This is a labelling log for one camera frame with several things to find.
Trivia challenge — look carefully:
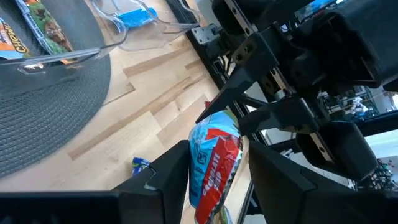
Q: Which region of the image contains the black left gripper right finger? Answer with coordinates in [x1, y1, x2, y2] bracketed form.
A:
[248, 139, 358, 224]

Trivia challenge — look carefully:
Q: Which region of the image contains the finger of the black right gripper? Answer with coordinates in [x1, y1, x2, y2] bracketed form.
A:
[195, 24, 280, 124]
[238, 96, 320, 135]

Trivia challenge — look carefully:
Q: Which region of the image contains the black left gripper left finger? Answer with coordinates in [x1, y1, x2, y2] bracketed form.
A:
[112, 139, 191, 224]

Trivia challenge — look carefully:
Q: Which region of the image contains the multicolour granola bar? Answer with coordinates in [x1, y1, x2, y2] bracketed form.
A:
[131, 156, 152, 177]

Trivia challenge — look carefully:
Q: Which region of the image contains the blue red granola bar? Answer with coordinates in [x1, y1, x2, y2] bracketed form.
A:
[188, 108, 244, 224]

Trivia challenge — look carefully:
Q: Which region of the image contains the green white granola bar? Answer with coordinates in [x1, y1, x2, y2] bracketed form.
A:
[15, 0, 74, 65]

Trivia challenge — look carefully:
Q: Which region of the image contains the teal orange granola bar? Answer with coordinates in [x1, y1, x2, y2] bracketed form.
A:
[0, 17, 32, 60]

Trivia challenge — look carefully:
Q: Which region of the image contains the clear plastic bin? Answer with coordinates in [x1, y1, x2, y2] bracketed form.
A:
[91, 0, 201, 52]
[0, 0, 128, 96]

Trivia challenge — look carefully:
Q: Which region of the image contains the round grey woven mat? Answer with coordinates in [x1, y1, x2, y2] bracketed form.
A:
[0, 0, 112, 179]

